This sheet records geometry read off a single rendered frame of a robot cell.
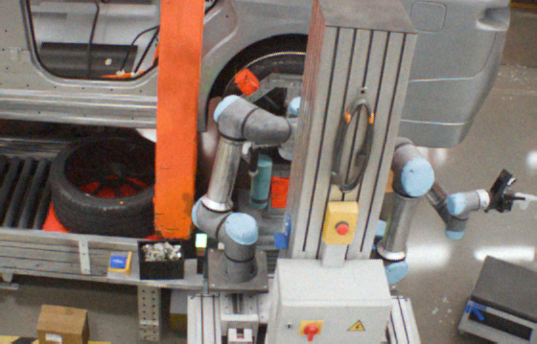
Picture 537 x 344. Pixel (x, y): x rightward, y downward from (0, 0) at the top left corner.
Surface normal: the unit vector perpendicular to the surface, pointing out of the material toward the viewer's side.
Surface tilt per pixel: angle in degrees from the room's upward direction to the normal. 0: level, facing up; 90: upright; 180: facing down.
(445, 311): 0
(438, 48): 90
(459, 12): 90
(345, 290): 0
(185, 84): 90
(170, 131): 90
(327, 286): 0
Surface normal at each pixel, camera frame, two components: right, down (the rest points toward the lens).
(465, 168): 0.09, -0.81
